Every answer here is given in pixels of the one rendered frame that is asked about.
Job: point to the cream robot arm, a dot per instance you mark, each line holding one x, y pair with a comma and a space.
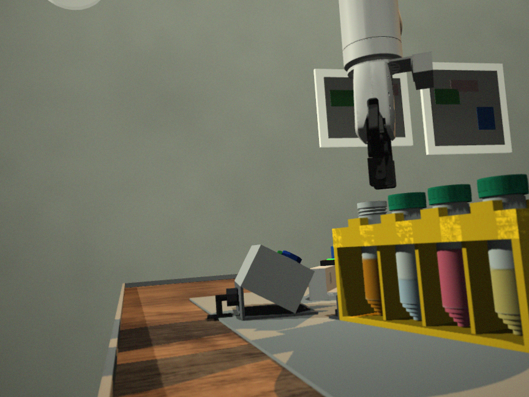
371, 30

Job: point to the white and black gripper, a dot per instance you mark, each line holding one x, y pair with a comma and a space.
374, 99

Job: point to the beige flat mat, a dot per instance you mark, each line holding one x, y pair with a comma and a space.
346, 359

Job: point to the green screw cap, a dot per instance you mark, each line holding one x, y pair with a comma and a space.
449, 193
503, 185
407, 200

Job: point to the yellow tube rack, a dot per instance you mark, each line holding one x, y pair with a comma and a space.
486, 221

